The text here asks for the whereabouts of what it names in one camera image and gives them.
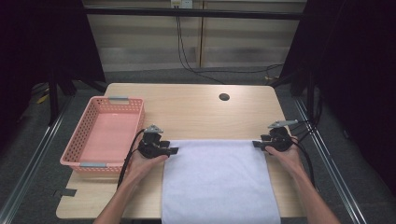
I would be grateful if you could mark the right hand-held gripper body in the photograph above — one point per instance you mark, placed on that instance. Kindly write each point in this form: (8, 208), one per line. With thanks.
(280, 140)

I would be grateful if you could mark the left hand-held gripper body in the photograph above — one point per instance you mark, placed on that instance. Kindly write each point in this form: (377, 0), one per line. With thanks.
(151, 146)

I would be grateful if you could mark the pink plastic basket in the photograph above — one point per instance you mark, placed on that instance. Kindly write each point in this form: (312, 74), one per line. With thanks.
(109, 137)

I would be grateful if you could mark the light blue patterned towel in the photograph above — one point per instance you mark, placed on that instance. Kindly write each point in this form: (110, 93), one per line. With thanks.
(218, 180)

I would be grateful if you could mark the person's right hand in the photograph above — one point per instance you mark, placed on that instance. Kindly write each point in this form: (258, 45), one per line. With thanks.
(288, 161)

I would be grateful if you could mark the person's left hand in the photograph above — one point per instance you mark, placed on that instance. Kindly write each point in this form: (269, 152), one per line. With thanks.
(143, 168)

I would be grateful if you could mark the black metal stand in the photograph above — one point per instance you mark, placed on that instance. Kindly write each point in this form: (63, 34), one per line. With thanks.
(53, 99)
(310, 96)

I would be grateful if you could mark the black tape strip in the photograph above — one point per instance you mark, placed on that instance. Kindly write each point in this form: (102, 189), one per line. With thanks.
(66, 192)

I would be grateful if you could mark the dark curtain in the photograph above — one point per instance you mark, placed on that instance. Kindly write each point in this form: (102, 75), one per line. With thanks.
(351, 62)
(40, 40)

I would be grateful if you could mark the yellow floor object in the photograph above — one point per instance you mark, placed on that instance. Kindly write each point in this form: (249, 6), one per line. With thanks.
(43, 99)

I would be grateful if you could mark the metal floor rail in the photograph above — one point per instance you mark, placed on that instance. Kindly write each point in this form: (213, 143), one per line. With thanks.
(333, 174)
(34, 158)

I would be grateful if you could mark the black horizontal frame bar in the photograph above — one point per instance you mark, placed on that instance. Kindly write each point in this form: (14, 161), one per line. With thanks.
(193, 13)

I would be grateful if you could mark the white wall power outlet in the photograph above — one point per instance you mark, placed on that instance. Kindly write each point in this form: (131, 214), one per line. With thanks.
(182, 3)

